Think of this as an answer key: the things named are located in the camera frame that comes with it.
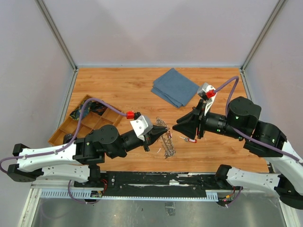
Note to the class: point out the wooden compartment tray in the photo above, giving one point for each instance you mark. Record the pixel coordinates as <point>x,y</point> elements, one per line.
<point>91,121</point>

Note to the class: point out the folded blue cloth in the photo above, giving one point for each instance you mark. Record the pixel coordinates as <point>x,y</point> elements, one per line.
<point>174,88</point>

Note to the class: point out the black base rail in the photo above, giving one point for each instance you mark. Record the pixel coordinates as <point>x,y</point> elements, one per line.
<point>154,184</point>

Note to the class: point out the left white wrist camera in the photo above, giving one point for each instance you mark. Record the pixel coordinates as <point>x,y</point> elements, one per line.
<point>141,126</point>

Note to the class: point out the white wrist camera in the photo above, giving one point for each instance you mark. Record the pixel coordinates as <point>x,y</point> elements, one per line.
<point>141,126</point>
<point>207,93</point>

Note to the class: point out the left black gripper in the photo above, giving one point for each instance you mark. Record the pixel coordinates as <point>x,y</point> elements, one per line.
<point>153,136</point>

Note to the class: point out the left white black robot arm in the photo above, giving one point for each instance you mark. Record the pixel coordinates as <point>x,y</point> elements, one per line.
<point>78,161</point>

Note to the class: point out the blue yellow patterned cloth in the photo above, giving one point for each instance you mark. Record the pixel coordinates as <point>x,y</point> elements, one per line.
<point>80,112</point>

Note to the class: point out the dark bundle in tray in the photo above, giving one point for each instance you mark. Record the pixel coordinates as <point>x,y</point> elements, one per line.
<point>68,138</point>

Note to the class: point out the metal disc with keyrings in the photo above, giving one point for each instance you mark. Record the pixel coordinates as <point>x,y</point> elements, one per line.
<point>165,141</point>

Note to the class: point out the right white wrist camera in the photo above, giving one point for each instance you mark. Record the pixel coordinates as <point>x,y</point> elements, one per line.
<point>207,93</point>

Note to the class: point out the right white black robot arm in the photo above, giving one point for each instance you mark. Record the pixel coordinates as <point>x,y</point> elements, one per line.
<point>262,139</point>

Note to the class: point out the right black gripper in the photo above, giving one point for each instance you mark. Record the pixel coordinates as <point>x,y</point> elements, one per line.
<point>196,115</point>

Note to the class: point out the black bundle in tray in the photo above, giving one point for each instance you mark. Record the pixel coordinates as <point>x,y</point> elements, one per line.
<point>98,108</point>

